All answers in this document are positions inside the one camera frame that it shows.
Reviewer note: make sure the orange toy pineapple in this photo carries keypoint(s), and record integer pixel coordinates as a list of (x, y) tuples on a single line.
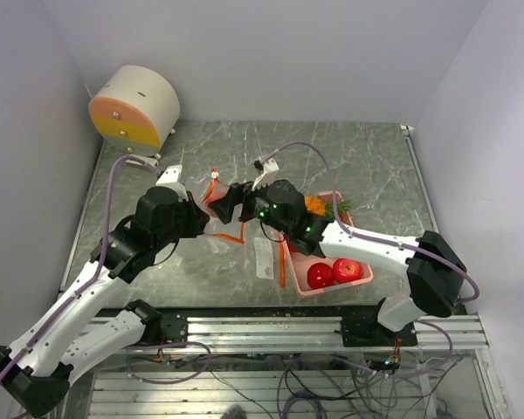
[(324, 205)]

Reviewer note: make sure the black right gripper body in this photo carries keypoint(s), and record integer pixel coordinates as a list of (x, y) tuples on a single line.
[(256, 204)]

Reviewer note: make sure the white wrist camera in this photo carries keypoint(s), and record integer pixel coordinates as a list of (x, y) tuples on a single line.
[(172, 178), (266, 173)]

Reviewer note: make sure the pink perforated plastic basket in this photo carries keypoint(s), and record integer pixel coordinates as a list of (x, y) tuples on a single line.
[(294, 266)]

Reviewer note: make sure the clear zip bag orange zipper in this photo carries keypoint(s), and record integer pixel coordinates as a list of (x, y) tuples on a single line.
[(269, 245)]

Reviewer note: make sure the red toy apple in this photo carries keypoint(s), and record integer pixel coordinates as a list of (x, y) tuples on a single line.
[(347, 270)]

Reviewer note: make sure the red toy tomato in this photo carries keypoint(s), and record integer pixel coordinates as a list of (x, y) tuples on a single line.
[(320, 275)]

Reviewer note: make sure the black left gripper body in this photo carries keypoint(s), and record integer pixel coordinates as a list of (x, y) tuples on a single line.
[(185, 223)]

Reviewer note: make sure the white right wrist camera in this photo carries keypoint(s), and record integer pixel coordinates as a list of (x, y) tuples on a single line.
[(266, 173)]

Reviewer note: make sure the aluminium rail frame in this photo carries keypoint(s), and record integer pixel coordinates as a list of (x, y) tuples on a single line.
[(294, 362)]

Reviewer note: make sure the cream cylindrical drawer cabinet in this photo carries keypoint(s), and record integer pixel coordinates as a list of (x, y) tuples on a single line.
[(136, 110)]

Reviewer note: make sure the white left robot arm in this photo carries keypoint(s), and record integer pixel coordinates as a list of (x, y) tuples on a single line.
[(38, 368)]

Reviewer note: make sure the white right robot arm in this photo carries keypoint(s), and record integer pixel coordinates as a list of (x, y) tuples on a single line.
[(431, 268)]

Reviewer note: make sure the small white metal bracket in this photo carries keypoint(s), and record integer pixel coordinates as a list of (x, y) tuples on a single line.
[(142, 161)]

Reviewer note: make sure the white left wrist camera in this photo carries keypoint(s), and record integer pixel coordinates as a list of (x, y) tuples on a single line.
[(172, 178)]

